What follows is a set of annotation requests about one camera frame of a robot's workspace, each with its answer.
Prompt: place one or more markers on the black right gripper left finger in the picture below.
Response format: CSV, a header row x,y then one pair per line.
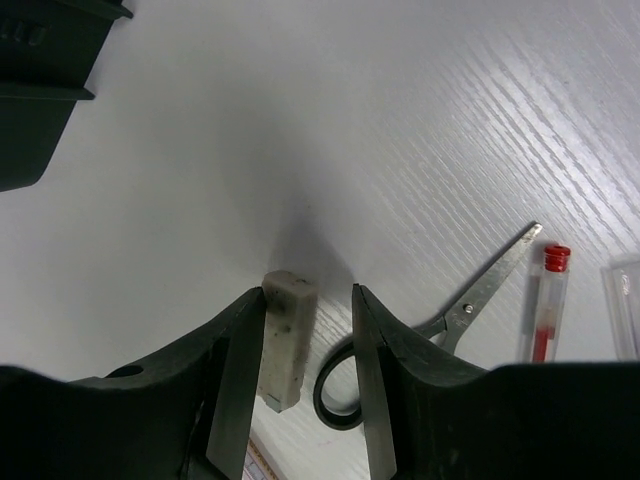
x,y
181,412

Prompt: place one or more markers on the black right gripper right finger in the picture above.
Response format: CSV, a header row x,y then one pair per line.
x,y
430,415

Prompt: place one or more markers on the black handled scissors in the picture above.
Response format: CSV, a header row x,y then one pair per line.
x,y
450,324

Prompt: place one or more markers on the white eraser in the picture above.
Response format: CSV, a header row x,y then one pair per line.
x,y
291,303

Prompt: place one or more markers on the clear red gel pen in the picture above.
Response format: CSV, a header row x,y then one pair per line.
x,y
545,297

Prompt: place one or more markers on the black stationery container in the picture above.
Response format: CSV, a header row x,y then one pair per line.
x,y
48,49

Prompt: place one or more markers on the clear plastic ruler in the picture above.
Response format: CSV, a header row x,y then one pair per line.
x,y
256,466

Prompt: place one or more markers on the clear plastic case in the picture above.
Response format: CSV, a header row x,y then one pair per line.
x,y
621,285

